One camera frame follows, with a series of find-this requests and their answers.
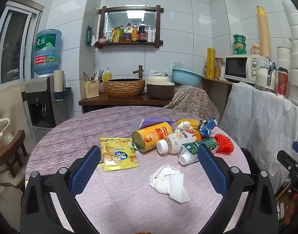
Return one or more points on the red foam fruit net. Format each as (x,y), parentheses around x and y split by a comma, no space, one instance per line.
(224,142)

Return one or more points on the dark soy sauce bottle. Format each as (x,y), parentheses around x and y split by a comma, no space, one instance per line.
(142,33)

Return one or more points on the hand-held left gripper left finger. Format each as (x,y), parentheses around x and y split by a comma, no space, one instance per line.
(85,169)

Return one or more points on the blue water jug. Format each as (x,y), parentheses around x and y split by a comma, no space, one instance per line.
(47,51)

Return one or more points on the wooden counter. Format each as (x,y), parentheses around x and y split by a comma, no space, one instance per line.
(114,101)

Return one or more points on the white kettle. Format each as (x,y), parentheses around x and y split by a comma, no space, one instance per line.
(263,78)

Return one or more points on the purple plastic bag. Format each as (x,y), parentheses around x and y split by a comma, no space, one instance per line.
(153,121)

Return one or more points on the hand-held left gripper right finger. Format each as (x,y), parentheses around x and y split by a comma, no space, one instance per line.
(212,169)

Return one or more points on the window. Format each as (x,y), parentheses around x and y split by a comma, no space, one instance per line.
(14,46)

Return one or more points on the green drink carton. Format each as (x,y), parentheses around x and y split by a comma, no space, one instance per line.
(191,150)

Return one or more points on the yellow soap bottle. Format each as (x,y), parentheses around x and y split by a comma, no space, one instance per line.
(107,76)

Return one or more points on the small crumpled white tissue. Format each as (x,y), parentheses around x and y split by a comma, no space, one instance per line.
(183,127)

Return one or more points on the yellow cloth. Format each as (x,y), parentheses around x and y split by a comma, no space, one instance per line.
(189,121)

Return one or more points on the light blue plastic basin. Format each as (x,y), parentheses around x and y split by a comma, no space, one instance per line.
(186,76)

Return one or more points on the yellow roll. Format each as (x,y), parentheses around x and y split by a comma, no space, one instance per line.
(211,63)

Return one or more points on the green instant noodle bowl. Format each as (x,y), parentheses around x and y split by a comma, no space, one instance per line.
(240,45)
(240,52)
(239,38)

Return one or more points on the large white tissue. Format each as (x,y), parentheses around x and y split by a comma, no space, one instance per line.
(168,182)

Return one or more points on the yellow oil bottle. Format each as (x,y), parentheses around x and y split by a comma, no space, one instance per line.
(121,34)

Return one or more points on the green wall tissue holder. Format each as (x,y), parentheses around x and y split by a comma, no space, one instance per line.
(89,35)

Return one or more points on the white cup dispenser tube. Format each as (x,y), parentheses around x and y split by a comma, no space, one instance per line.
(58,82)

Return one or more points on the yellow chip can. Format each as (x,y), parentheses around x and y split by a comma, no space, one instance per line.
(151,136)

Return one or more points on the woven pattern wash basin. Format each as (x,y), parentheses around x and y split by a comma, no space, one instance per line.
(124,87)

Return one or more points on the white bowl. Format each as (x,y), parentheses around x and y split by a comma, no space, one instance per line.
(0,129)

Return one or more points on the stack of white paper bowls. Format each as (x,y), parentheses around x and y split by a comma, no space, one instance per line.
(297,53)

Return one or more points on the red paper cup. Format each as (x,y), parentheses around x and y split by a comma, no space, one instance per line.
(282,82)

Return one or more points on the yellow potato chip bag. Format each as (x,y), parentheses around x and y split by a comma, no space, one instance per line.
(117,156)

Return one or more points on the white microwave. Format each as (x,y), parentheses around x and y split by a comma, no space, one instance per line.
(239,68)

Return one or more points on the lilac tablecloth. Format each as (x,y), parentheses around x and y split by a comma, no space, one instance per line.
(114,199)

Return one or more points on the blue snack wrapper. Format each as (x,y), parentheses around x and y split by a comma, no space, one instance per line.
(208,126)

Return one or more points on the water dispenser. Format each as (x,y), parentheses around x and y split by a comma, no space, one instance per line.
(39,102)

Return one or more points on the wooden stool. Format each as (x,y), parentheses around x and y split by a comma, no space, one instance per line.
(11,148)

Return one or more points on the floral cloth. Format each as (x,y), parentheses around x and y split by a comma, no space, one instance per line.
(190,102)

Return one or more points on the white cloth cover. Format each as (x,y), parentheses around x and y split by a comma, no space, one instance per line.
(256,117)

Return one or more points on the beige chopstick holder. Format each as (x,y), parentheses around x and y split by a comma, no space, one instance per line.
(91,89)

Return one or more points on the brass faucet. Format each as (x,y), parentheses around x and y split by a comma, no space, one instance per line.
(140,72)

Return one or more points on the white plastic bottle orange label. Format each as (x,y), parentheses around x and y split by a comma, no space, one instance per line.
(178,140)

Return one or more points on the wooden framed mirror shelf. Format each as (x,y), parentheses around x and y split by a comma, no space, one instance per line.
(129,19)

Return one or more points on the brown and cream pot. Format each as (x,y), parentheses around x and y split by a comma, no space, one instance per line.
(161,89)

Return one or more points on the stack of tan paper cups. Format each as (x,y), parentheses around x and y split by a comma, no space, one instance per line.
(264,31)

